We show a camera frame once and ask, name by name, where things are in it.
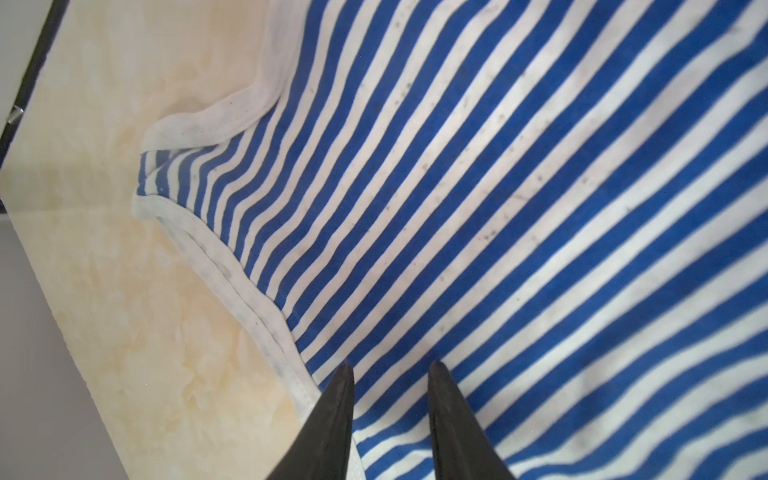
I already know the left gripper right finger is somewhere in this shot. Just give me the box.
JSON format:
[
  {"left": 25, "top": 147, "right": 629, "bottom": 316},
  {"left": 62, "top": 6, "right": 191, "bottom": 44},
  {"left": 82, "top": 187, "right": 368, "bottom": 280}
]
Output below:
[{"left": 427, "top": 361, "right": 515, "bottom": 480}]

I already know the blue white striped tank top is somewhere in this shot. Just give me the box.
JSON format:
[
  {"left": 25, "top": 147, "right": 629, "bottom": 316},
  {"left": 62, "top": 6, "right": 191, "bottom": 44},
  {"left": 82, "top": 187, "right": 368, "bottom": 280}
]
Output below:
[{"left": 134, "top": 1, "right": 767, "bottom": 479}]

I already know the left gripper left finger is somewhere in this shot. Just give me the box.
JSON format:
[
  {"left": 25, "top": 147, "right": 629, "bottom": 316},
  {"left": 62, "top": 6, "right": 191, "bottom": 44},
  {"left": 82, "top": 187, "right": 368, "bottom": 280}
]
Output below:
[{"left": 267, "top": 363, "right": 355, "bottom": 480}]

